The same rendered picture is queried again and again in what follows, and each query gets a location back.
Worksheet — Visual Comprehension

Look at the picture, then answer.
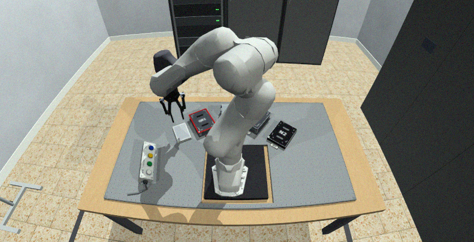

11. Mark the white operator button panel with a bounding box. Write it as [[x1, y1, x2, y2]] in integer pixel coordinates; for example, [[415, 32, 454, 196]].
[[134, 142, 158, 194]]

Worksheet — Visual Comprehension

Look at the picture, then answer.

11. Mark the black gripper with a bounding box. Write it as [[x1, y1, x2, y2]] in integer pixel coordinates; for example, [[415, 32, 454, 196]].
[[159, 88, 186, 122]]

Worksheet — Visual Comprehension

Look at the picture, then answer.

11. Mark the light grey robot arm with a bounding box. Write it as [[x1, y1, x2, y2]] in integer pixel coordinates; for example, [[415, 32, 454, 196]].
[[150, 27, 278, 197]]

